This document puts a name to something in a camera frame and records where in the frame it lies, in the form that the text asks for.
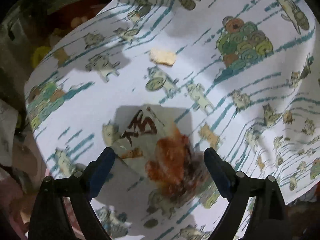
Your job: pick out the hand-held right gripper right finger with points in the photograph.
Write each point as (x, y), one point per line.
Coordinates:
(222, 177)

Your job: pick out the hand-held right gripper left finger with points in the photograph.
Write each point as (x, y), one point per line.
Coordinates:
(100, 175)

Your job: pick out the stained white paper wrapper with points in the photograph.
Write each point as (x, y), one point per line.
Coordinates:
(142, 142)

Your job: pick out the beige bread piece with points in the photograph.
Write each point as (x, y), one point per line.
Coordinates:
(162, 57)

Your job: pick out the yellow plastic object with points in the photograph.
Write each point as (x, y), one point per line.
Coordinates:
(41, 55)

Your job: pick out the cat print white tablecloth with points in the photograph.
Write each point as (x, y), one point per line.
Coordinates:
(200, 17)

